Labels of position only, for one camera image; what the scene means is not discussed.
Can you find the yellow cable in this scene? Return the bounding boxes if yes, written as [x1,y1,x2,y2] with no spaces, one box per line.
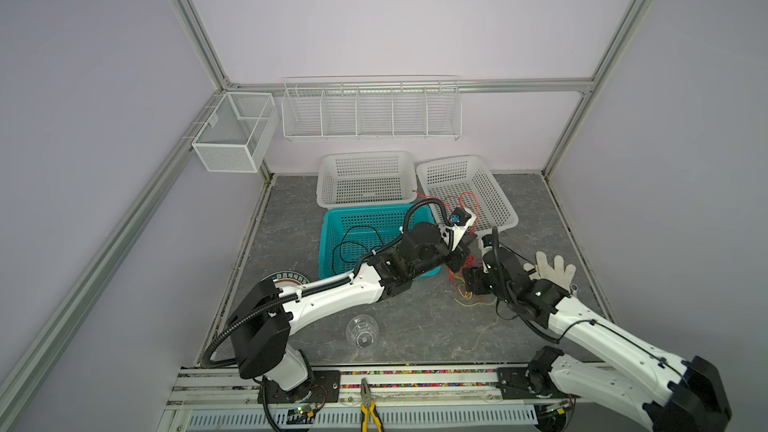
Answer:
[452,275,498,308]

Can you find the clear plastic cup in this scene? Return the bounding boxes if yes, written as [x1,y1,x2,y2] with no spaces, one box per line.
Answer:
[346,314,379,348]

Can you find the black cable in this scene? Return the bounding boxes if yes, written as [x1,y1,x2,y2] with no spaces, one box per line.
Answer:
[332,225,400,271]

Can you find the yellow handled pliers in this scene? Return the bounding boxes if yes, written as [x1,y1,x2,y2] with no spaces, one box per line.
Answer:
[360,378,385,432]

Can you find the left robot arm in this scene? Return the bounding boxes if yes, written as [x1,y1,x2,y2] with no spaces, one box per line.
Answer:
[201,215,475,396]

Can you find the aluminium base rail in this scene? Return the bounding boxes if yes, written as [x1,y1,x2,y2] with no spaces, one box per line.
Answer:
[157,363,627,431]

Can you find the white plastic basket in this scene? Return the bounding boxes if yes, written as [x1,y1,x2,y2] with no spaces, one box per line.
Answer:
[416,155,519,236]
[316,151,417,209]

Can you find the teal plastic basket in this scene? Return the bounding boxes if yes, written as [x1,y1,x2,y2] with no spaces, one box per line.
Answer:
[318,204,410,279]

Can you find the white plastic basket left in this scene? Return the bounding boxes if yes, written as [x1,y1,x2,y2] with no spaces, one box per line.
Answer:
[316,151,417,209]

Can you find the white wire shelf rack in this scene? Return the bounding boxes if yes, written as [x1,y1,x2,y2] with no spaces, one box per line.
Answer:
[281,75,463,140]

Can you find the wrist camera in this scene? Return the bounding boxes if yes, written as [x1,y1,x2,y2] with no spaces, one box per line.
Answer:
[478,234,498,257]
[445,207,477,251]

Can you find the round tape plate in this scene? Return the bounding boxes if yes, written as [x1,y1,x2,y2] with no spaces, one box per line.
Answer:
[265,270,310,288]

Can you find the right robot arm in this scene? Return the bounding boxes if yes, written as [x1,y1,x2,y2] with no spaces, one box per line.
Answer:
[468,236,732,431]

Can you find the white plastic basket right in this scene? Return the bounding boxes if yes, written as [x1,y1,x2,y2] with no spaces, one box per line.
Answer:
[416,155,519,236]

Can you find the white mesh wall box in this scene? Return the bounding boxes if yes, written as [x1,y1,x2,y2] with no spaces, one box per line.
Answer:
[192,92,279,173]

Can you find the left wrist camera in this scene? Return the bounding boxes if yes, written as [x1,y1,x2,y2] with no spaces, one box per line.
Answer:
[445,207,477,251]

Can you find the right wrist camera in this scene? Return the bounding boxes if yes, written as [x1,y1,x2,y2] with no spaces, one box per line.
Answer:
[478,234,498,257]

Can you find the white work glove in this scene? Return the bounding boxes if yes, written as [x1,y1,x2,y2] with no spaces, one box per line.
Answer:
[530,251,577,292]

